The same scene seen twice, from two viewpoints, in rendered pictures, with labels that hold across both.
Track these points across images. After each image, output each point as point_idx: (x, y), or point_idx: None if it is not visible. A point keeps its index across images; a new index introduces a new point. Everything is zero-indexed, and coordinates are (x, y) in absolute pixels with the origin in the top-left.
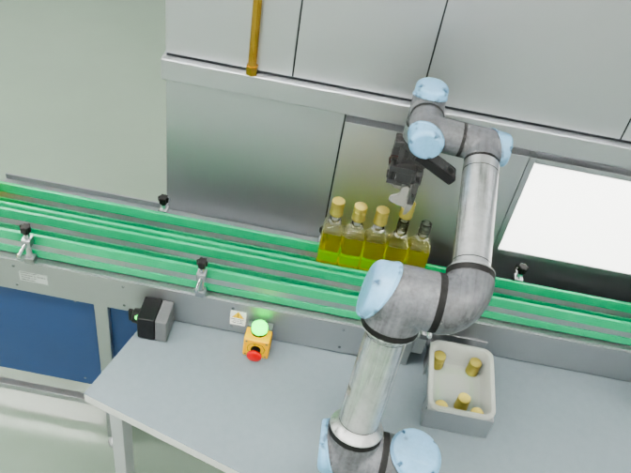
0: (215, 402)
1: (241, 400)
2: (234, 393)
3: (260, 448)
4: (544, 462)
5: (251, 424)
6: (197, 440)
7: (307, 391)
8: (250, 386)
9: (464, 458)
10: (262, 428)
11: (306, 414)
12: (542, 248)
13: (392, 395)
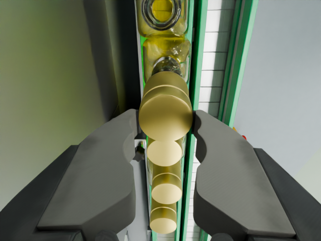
0: (273, 151)
1: (272, 136)
2: (266, 141)
3: (319, 117)
4: None
5: (296, 126)
6: (305, 155)
7: (266, 91)
8: (260, 133)
9: None
10: (301, 119)
11: (290, 88)
12: None
13: (273, 4)
